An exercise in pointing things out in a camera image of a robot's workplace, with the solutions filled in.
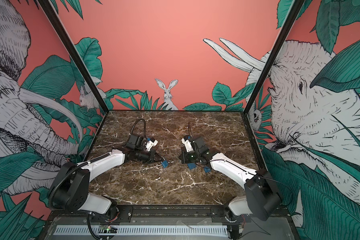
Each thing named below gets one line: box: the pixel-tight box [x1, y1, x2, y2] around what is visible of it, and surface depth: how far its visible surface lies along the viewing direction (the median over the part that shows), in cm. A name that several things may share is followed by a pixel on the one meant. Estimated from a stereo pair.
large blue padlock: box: [187, 162, 197, 170], surface depth 92 cm
